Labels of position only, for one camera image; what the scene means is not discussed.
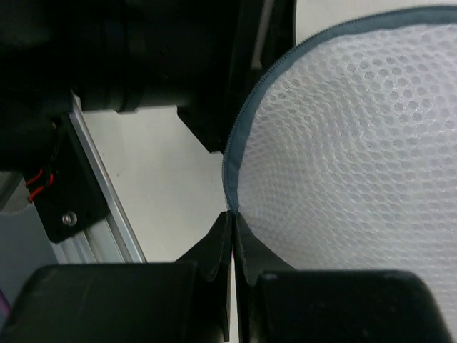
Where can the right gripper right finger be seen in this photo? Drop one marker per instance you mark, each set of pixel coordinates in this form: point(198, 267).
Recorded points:
point(277, 303)

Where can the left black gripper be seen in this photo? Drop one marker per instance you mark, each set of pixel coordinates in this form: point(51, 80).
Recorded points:
point(203, 57)

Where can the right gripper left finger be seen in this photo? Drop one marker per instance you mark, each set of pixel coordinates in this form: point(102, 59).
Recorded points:
point(183, 301)

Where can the white mesh laundry bag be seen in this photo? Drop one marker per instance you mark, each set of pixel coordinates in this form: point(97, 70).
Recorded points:
point(344, 154)

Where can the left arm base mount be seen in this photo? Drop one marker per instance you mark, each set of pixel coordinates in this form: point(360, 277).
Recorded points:
point(59, 179)

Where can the aluminium front rail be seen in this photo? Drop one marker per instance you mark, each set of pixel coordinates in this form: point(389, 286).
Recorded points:
point(110, 240)

